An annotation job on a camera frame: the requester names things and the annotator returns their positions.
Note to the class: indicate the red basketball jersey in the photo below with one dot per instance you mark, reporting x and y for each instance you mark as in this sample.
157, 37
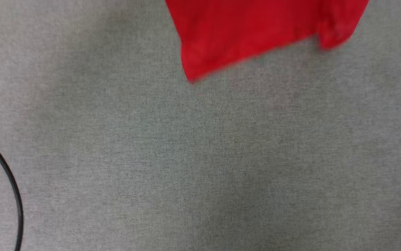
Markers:
242, 28

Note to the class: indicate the grey fabric sofa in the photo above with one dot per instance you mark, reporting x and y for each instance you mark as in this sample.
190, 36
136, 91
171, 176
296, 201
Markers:
186, 167

